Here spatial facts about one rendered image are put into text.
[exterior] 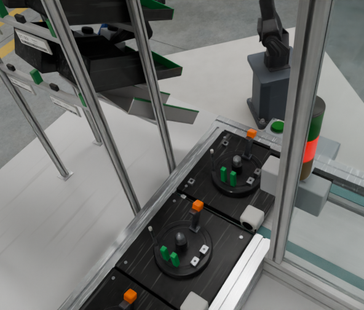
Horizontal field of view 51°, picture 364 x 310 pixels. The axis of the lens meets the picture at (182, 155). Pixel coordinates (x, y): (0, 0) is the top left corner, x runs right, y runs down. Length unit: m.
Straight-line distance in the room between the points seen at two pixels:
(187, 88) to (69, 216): 0.64
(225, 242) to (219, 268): 0.07
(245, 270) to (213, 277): 0.08
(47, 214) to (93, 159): 0.23
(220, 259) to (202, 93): 0.71
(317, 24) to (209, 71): 1.11
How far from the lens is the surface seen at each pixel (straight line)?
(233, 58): 1.59
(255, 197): 1.00
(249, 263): 0.93
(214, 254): 0.92
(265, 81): 1.16
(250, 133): 1.00
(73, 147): 1.37
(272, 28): 1.12
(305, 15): 0.45
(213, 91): 1.44
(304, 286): 0.96
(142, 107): 0.95
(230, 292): 0.91
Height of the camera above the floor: 1.81
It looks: 50 degrees down
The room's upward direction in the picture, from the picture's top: 11 degrees counter-clockwise
